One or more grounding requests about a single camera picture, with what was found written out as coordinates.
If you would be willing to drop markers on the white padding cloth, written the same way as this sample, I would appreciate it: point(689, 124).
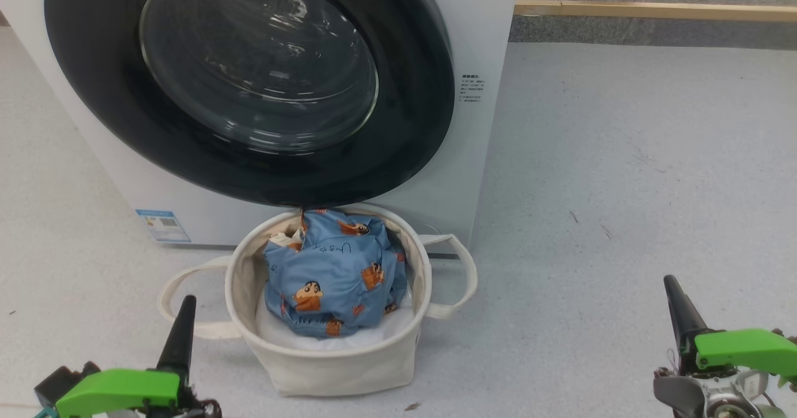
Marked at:
point(383, 336)

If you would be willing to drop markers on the white front-load washing machine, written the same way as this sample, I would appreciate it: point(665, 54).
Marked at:
point(485, 25)

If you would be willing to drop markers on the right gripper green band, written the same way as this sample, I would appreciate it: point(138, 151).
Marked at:
point(741, 349)

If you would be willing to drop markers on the cream canvas laundry basket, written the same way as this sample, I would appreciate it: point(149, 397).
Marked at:
point(336, 371)

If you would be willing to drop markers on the small printed text label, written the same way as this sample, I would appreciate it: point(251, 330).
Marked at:
point(472, 88)

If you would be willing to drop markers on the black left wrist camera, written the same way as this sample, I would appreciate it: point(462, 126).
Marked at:
point(62, 380)

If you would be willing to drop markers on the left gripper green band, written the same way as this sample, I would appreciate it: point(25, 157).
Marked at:
point(118, 390)

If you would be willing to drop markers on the blue cartoon-print garment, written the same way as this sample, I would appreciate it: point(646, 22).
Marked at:
point(336, 268)

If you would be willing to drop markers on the blue energy label sticker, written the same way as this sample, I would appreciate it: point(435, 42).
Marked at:
point(163, 225)

